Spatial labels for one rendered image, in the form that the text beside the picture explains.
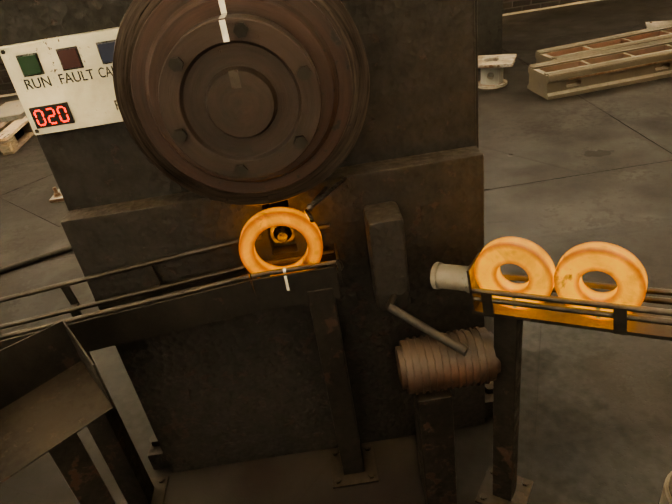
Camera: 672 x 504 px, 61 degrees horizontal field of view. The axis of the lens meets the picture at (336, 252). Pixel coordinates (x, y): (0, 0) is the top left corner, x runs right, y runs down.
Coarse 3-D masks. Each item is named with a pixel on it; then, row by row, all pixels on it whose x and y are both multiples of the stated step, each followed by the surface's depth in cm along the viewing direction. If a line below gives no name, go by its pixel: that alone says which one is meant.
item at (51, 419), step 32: (0, 352) 114; (32, 352) 118; (64, 352) 122; (0, 384) 116; (32, 384) 120; (64, 384) 120; (96, 384) 118; (0, 416) 116; (32, 416) 114; (64, 416) 112; (96, 416) 110; (0, 448) 109; (32, 448) 107; (64, 448) 115; (0, 480) 102; (96, 480) 123
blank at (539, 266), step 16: (496, 240) 113; (512, 240) 110; (528, 240) 110; (480, 256) 114; (496, 256) 112; (512, 256) 110; (528, 256) 108; (544, 256) 108; (480, 272) 116; (496, 272) 114; (528, 272) 110; (544, 272) 108; (496, 288) 116; (512, 288) 115; (528, 288) 112; (544, 288) 110
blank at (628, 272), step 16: (576, 256) 103; (592, 256) 102; (608, 256) 100; (624, 256) 99; (560, 272) 107; (576, 272) 105; (608, 272) 102; (624, 272) 100; (640, 272) 99; (560, 288) 108; (576, 288) 107; (624, 288) 102; (640, 288) 100; (640, 304) 102
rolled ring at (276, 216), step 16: (272, 208) 123; (288, 208) 123; (256, 224) 122; (272, 224) 122; (288, 224) 123; (304, 224) 123; (240, 240) 124; (320, 240) 125; (240, 256) 126; (256, 256) 128; (304, 256) 129; (320, 256) 127
